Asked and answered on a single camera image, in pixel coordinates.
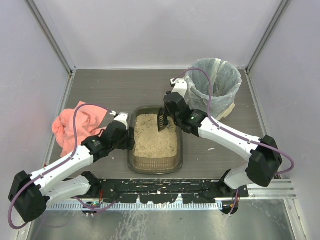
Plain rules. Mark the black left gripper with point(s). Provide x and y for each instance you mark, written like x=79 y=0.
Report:
x=129 y=142

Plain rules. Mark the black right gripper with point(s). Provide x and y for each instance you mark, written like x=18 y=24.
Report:
x=171 y=115

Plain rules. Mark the black slotted litter scoop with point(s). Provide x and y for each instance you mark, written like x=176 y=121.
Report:
x=162 y=119

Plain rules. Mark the grey plastic litter box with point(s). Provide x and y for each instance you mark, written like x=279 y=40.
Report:
x=155 y=166

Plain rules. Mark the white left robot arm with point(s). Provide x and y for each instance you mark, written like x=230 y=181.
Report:
x=31 y=194

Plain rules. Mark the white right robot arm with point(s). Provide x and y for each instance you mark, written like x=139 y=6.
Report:
x=260 y=154

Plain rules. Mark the beige cat litter pellets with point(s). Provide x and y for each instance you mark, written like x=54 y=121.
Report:
x=151 y=143

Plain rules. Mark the pink cloth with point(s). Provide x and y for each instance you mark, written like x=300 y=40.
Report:
x=74 y=125

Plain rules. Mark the translucent white bin liner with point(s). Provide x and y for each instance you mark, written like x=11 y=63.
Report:
x=213 y=82

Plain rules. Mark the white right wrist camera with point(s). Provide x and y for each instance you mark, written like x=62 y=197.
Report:
x=179 y=86

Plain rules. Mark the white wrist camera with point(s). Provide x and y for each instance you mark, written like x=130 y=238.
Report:
x=179 y=86
x=121 y=117

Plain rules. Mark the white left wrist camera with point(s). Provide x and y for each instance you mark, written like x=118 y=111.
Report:
x=121 y=117

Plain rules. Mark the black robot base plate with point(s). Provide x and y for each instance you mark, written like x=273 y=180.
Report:
x=159 y=191

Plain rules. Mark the left aluminium corner post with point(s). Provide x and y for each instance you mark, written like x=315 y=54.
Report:
x=47 y=25

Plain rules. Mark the aluminium corner post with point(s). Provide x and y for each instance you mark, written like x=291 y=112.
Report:
x=280 y=10
x=47 y=25

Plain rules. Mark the right aluminium corner post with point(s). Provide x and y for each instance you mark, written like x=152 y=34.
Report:
x=280 y=10

